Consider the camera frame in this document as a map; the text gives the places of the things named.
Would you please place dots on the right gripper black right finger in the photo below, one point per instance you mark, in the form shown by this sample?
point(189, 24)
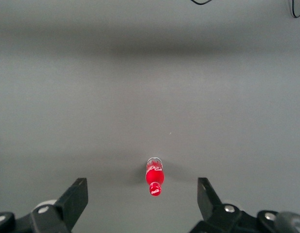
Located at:
point(210, 206)

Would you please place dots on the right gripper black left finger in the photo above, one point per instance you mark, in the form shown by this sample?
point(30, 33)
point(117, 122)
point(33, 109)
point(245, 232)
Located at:
point(72, 201)

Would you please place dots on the red cola bottle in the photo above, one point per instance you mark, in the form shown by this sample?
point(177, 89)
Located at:
point(154, 177)

